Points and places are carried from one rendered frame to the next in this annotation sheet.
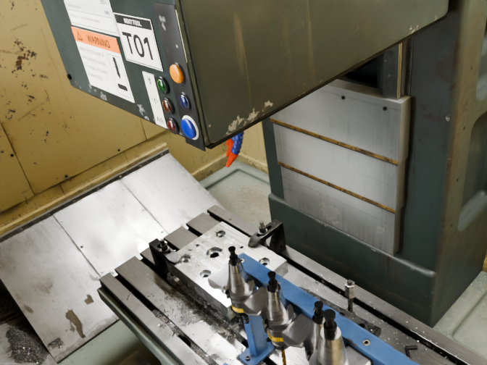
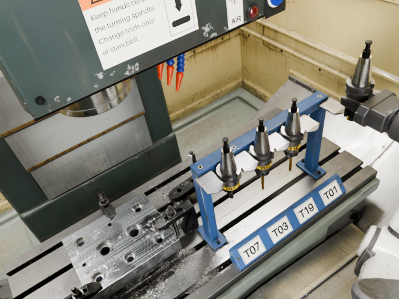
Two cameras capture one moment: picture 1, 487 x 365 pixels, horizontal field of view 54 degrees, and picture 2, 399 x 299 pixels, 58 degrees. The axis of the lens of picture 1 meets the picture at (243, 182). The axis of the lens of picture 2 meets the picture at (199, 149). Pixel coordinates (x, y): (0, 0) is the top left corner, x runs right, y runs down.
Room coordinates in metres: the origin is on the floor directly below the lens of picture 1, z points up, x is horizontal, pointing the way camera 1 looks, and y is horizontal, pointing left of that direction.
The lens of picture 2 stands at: (0.67, 0.66, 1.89)
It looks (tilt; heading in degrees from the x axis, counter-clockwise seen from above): 44 degrees down; 280
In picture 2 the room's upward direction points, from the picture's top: 10 degrees counter-clockwise
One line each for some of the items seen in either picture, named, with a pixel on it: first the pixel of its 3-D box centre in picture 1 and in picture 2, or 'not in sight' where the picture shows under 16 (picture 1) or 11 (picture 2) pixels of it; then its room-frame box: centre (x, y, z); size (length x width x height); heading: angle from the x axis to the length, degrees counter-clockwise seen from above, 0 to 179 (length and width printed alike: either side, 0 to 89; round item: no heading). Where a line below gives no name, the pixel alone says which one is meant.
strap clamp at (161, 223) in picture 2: not in sight; (176, 219); (0.90, 0.02, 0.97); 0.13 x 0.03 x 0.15; 37
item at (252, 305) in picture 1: (258, 303); (245, 162); (0.67, 0.01, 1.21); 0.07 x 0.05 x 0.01; 127
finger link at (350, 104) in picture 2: not in sight; (350, 105); (0.41, -0.05, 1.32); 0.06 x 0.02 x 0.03; 127
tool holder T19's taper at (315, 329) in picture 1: (320, 331); (293, 120); (0.54, -0.09, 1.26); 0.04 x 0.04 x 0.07
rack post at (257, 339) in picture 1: (251, 313); (206, 208); (0.79, 0.03, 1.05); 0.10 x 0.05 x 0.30; 127
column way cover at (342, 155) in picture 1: (333, 160); (79, 120); (1.24, -0.28, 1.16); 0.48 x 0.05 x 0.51; 37
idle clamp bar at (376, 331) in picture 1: (331, 317); (200, 181); (0.84, -0.17, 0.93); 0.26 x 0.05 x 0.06; 42
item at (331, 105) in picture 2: not in sight; (333, 107); (0.41, -0.19, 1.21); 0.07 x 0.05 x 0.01; 127
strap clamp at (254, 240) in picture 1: (265, 239); (106, 207); (1.14, -0.04, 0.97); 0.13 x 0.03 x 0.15; 127
